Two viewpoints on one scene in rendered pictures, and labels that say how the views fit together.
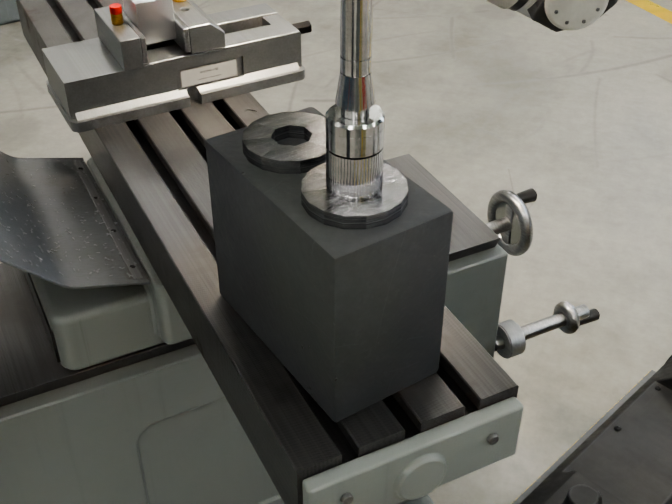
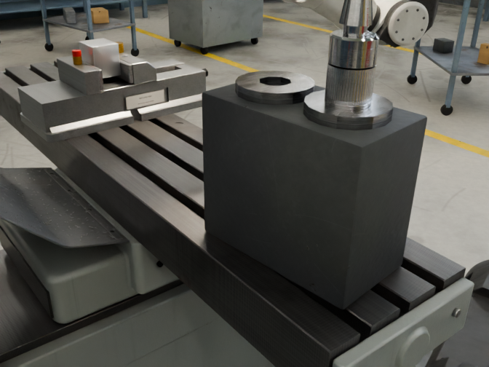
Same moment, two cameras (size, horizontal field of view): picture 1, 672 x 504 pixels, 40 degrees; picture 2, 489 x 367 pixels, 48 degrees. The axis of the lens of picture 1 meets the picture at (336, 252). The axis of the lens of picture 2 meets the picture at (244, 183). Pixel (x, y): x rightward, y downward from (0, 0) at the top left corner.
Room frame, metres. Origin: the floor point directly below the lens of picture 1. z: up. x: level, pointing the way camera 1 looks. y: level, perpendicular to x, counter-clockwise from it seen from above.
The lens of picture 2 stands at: (0.14, 0.19, 1.32)
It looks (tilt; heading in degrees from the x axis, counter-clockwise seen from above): 27 degrees down; 348
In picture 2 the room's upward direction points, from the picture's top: 1 degrees clockwise
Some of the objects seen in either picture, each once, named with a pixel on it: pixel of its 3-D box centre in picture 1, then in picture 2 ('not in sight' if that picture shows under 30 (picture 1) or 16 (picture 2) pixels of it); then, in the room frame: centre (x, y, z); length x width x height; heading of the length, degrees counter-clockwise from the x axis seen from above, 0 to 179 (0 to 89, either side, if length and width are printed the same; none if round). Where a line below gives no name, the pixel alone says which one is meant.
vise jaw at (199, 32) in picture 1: (189, 22); (127, 65); (1.24, 0.21, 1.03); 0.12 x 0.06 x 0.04; 28
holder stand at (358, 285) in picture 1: (323, 251); (303, 175); (0.69, 0.01, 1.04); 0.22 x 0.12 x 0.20; 34
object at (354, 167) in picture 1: (354, 155); (350, 73); (0.65, -0.02, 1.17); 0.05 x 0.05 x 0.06
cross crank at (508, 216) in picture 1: (492, 228); not in sight; (1.28, -0.27, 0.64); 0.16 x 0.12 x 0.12; 117
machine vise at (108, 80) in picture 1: (174, 48); (116, 85); (1.23, 0.23, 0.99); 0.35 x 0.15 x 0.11; 118
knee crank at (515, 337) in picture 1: (547, 324); not in sight; (1.17, -0.36, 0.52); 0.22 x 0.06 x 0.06; 117
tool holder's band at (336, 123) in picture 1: (355, 118); (354, 38); (0.65, -0.02, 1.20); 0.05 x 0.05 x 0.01
